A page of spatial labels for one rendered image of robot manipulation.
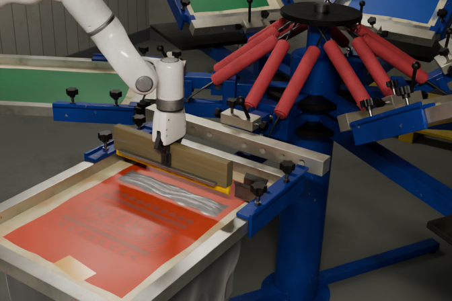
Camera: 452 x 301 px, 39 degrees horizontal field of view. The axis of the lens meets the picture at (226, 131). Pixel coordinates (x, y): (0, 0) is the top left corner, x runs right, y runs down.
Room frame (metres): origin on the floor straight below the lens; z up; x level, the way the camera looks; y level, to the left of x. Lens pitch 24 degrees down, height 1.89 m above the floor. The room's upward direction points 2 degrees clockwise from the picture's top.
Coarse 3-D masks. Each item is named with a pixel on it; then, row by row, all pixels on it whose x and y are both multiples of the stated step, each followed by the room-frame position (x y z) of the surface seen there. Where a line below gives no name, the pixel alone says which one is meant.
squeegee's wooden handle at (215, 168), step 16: (128, 128) 1.70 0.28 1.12; (128, 144) 1.68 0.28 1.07; (144, 144) 1.65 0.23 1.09; (176, 144) 1.60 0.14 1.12; (160, 160) 1.62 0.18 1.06; (176, 160) 1.59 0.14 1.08; (192, 160) 1.56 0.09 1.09; (208, 160) 1.53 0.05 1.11; (224, 160) 1.52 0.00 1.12; (208, 176) 1.53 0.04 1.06; (224, 176) 1.50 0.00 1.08
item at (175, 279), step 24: (192, 144) 1.87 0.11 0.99; (72, 168) 1.68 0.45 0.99; (96, 168) 1.72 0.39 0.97; (240, 168) 1.75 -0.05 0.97; (264, 168) 1.72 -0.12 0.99; (24, 192) 1.53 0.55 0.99; (48, 192) 1.56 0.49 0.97; (0, 216) 1.42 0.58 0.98; (216, 240) 1.33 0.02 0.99; (0, 264) 1.23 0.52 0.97; (24, 264) 1.21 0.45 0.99; (192, 264) 1.23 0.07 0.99; (48, 288) 1.14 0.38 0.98; (72, 288) 1.13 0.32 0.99; (168, 288) 1.14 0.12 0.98
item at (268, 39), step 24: (288, 24) 2.46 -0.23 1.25; (240, 48) 2.46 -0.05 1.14; (264, 48) 2.32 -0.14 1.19; (288, 48) 2.27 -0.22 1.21; (312, 48) 2.20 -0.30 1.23; (336, 48) 2.18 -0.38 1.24; (360, 48) 2.23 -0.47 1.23; (384, 48) 2.30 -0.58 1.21; (216, 72) 2.35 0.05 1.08; (264, 72) 2.17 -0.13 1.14; (384, 72) 2.14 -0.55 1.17; (408, 72) 2.29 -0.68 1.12; (288, 96) 2.06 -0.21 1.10; (360, 96) 2.01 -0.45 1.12; (384, 96) 2.09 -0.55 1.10
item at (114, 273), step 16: (192, 192) 1.62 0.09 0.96; (208, 192) 1.63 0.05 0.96; (176, 208) 1.53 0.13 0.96; (192, 208) 1.53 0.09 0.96; (192, 224) 1.45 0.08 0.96; (208, 224) 1.45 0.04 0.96; (176, 240) 1.38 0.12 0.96; (192, 240) 1.38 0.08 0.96; (80, 256) 1.29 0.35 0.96; (96, 256) 1.29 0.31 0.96; (112, 256) 1.30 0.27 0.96; (160, 256) 1.30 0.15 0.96; (96, 272) 1.23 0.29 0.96; (112, 272) 1.23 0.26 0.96; (128, 272) 1.23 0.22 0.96; (144, 272) 1.24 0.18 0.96; (112, 288) 1.17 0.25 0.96; (128, 288) 1.18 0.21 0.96
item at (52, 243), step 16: (112, 176) 1.70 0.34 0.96; (160, 176) 1.71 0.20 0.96; (176, 176) 1.72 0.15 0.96; (96, 192) 1.60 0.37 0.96; (128, 192) 1.61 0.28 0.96; (144, 192) 1.61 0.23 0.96; (64, 208) 1.51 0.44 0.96; (32, 224) 1.43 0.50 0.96; (48, 224) 1.43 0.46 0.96; (16, 240) 1.35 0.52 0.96; (32, 240) 1.35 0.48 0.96; (48, 240) 1.36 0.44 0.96; (64, 240) 1.36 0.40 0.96; (80, 240) 1.36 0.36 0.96; (48, 256) 1.29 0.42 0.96; (64, 256) 1.29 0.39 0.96
